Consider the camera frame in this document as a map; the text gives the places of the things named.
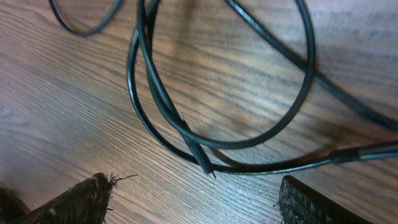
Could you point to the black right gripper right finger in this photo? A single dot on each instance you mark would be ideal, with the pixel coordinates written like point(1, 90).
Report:
point(300, 203)

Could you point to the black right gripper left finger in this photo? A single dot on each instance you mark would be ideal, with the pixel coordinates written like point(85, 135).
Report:
point(87, 202)

